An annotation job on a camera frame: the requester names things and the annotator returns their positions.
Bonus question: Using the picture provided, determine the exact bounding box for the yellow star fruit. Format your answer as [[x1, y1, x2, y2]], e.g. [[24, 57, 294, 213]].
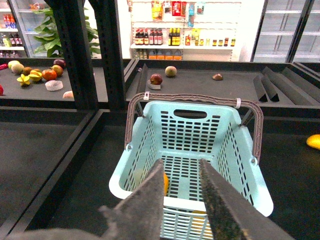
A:
[[17, 74, 30, 87]]

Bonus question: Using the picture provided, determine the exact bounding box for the white grocery shelf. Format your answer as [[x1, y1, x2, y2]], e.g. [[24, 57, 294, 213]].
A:
[[127, 0, 243, 62]]

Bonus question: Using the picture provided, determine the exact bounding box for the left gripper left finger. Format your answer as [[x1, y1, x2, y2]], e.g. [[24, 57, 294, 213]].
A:
[[6, 159, 164, 240]]

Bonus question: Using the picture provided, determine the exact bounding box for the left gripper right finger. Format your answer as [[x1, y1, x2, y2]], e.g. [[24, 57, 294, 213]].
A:
[[199, 158, 293, 240]]

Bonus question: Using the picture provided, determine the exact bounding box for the orange mango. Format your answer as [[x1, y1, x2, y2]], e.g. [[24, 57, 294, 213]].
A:
[[163, 172, 169, 197]]

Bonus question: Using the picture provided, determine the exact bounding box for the dark red fruit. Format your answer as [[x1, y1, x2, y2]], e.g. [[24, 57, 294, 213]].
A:
[[149, 73, 163, 85]]

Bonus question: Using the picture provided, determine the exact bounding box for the black produce display stand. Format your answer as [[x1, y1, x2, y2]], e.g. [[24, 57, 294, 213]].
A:
[[0, 0, 320, 240]]

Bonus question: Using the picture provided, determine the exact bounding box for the green round fruit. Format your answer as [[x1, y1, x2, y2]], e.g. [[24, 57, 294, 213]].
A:
[[165, 66, 177, 78]]

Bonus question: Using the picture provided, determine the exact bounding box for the yellow mango on shelf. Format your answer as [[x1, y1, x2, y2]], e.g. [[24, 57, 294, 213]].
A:
[[306, 134, 320, 150]]

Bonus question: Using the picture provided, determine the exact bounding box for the light blue plastic basket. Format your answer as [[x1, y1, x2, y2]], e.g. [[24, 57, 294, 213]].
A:
[[109, 92, 274, 240]]

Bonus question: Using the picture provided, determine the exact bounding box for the orange tangerine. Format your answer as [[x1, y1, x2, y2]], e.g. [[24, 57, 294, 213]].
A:
[[41, 69, 57, 81]]

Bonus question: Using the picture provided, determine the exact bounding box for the brown half fruit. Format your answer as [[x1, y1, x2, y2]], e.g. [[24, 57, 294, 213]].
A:
[[212, 73, 224, 81]]

